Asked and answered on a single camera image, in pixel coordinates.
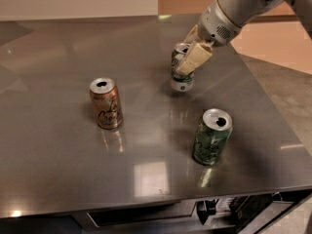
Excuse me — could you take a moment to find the orange LaCroix can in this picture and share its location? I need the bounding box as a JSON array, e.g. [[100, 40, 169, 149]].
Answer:
[[90, 77, 123, 130]]

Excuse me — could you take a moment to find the green LaCroix can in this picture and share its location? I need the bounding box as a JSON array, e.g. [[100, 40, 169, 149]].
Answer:
[[192, 108, 233, 166]]

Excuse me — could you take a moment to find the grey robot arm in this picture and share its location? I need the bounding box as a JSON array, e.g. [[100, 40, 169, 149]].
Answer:
[[175, 0, 312, 75]]

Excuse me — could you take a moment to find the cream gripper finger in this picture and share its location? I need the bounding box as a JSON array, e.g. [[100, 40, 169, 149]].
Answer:
[[175, 42, 213, 75], [183, 24, 198, 43]]

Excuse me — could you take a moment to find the white green 7up can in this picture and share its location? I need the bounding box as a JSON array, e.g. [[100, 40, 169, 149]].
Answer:
[[171, 43, 194, 92]]

